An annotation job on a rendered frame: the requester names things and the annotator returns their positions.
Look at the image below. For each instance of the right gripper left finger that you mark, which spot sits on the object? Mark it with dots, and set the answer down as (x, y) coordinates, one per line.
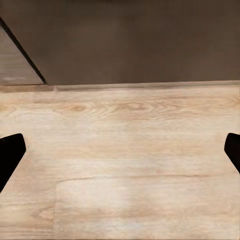
(12, 149)

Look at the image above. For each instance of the dishwasher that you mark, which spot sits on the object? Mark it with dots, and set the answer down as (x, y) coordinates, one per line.
(16, 67)

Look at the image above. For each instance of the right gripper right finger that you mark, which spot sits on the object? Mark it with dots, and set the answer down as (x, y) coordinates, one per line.
(232, 149)

